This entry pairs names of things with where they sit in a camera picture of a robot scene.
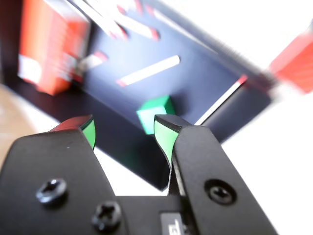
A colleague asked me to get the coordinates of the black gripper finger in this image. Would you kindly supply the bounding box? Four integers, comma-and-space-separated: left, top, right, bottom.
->
0, 114, 129, 235
154, 114, 279, 235

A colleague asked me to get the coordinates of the green wooden cube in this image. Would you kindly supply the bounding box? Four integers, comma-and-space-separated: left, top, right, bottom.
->
136, 95, 176, 136

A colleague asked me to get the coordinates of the red wooden cube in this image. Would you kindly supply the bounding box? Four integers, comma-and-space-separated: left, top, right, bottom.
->
268, 28, 313, 94

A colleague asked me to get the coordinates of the black box tray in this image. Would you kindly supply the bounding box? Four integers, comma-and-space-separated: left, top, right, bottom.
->
0, 0, 273, 192

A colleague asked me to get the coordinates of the orange matchbox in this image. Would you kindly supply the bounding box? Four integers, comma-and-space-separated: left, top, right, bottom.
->
17, 0, 91, 96

